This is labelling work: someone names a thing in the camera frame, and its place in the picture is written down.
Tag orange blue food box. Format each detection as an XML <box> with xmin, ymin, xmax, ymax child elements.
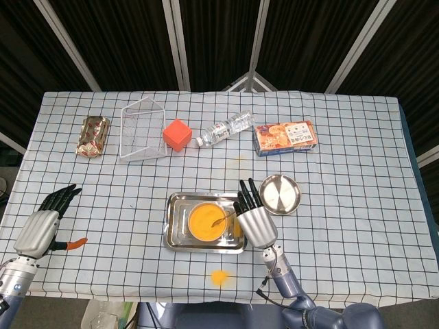
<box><xmin>252</xmin><ymin>120</ymin><xmax>318</xmax><ymax>158</ymax></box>

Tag rectangular steel tray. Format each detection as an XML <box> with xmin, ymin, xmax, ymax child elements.
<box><xmin>163</xmin><ymin>191</ymin><xmax>248</xmax><ymax>254</ymax></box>

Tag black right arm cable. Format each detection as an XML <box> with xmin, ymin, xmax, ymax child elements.
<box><xmin>256</xmin><ymin>273</ymin><xmax>302</xmax><ymax>313</ymax></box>

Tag white wire mesh basket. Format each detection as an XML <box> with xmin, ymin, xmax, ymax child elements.
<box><xmin>119</xmin><ymin>96</ymin><xmax>168</xmax><ymax>163</ymax></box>

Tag dark folding screen white frame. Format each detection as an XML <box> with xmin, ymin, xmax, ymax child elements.
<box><xmin>0</xmin><ymin>0</ymin><xmax>439</xmax><ymax>165</ymax></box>

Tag small metal spoon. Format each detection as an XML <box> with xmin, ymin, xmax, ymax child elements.
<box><xmin>211</xmin><ymin>212</ymin><xmax>239</xmax><ymax>228</ymax></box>

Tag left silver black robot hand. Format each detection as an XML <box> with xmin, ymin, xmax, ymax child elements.
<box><xmin>12</xmin><ymin>184</ymin><xmax>86</xmax><ymax>258</ymax></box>

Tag blue checkered tablecloth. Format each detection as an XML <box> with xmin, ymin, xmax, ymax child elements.
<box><xmin>0</xmin><ymin>90</ymin><xmax>439</xmax><ymax>309</ymax></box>

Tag clear plastic bag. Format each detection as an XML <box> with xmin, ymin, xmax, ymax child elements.
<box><xmin>81</xmin><ymin>300</ymin><xmax>138</xmax><ymax>329</ymax></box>

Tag clear plastic water bottle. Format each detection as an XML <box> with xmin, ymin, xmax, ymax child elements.
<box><xmin>195</xmin><ymin>109</ymin><xmax>257</xmax><ymax>148</ymax></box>

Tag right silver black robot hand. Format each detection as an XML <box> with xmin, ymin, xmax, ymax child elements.
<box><xmin>233</xmin><ymin>178</ymin><xmax>278</xmax><ymax>249</ymax></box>

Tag gold snack packet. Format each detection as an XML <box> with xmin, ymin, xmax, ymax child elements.
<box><xmin>75</xmin><ymin>115</ymin><xmax>110</xmax><ymax>158</ymax></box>

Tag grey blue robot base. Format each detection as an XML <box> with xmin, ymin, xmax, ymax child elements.
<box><xmin>137</xmin><ymin>301</ymin><xmax>287</xmax><ymax>329</ymax></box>

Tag orange cube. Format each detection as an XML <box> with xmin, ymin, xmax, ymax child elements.
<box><xmin>162</xmin><ymin>118</ymin><xmax>193</xmax><ymax>152</ymax></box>

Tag white bowl of orange powder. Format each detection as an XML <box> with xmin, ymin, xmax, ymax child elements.
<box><xmin>187</xmin><ymin>202</ymin><xmax>228</xmax><ymax>241</ymax></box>

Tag round steel plate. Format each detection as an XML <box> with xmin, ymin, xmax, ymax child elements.
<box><xmin>258</xmin><ymin>173</ymin><xmax>302</xmax><ymax>216</ymax></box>

